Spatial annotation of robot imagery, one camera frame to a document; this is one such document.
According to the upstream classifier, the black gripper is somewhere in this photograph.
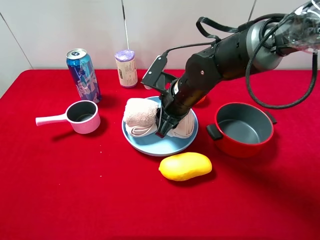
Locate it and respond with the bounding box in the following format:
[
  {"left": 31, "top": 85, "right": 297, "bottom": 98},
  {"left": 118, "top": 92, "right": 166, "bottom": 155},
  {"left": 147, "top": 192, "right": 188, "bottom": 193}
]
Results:
[{"left": 155, "top": 77, "right": 199, "bottom": 138}]

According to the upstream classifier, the orange mandarin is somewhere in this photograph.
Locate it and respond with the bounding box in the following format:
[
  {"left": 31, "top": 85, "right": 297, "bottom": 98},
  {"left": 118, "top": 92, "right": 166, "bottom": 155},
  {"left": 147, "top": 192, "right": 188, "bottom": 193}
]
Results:
[{"left": 196, "top": 96, "right": 206, "bottom": 105}]

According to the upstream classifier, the blue plate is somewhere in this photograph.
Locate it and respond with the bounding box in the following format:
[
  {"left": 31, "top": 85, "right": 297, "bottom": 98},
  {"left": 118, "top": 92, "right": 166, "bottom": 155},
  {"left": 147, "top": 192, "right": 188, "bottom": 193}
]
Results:
[{"left": 121, "top": 96, "right": 199, "bottom": 157}]

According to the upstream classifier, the black braided cable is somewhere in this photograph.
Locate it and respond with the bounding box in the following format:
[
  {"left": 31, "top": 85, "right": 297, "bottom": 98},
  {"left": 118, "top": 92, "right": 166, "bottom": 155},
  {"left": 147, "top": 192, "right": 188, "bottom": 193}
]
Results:
[{"left": 195, "top": 13, "right": 319, "bottom": 110}]

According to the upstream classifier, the pink towel with band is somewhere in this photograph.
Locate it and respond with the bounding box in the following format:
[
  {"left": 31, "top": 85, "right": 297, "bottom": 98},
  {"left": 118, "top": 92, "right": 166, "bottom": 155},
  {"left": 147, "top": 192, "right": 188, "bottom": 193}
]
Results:
[{"left": 123, "top": 98, "right": 195, "bottom": 139}]

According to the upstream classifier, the red pot with black handles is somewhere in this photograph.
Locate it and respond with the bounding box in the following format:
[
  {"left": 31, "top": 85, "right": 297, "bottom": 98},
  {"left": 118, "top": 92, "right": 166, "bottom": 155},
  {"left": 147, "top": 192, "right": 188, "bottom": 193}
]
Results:
[{"left": 206, "top": 102, "right": 277, "bottom": 158}]

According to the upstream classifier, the blue beverage can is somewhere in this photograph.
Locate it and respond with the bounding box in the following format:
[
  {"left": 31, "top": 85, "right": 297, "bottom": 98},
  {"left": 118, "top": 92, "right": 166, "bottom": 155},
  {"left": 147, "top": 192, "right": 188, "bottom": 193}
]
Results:
[{"left": 66, "top": 48, "right": 102, "bottom": 104}]

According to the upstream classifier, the pink saucepan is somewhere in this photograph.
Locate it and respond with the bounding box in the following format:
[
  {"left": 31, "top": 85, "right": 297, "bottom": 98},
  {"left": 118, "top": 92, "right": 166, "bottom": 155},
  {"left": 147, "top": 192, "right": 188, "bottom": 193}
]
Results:
[{"left": 35, "top": 100, "right": 101, "bottom": 134}]

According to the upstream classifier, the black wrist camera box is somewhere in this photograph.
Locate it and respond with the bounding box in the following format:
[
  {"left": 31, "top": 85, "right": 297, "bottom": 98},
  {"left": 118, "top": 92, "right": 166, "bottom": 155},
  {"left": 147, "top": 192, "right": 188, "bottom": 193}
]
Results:
[{"left": 141, "top": 55, "right": 177, "bottom": 95}]

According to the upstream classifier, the yellow mango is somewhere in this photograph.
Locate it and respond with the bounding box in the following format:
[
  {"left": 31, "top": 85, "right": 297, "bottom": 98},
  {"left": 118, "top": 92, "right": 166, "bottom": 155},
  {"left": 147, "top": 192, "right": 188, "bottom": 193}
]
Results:
[{"left": 158, "top": 152, "right": 213, "bottom": 182}]

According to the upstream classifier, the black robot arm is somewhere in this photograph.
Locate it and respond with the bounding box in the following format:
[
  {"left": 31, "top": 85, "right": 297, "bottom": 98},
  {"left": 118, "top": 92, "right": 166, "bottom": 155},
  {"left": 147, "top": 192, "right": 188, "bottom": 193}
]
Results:
[{"left": 143, "top": 0, "right": 320, "bottom": 137}]

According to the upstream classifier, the red tablecloth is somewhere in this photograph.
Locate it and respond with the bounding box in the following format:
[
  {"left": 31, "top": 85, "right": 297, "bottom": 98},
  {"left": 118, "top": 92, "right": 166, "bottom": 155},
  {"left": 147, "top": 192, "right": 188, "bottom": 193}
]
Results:
[{"left": 0, "top": 69, "right": 320, "bottom": 240}]

